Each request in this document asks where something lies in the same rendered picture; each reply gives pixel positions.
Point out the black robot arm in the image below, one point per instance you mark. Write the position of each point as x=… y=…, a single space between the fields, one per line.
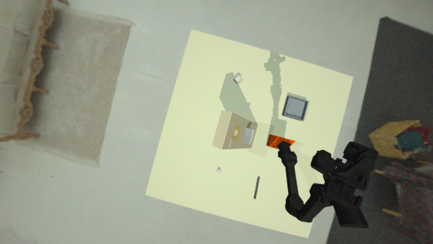
x=325 y=164

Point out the beige service panel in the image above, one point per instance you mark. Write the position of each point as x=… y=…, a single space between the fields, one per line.
x=224 y=135

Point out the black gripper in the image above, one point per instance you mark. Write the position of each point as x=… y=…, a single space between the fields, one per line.
x=353 y=174

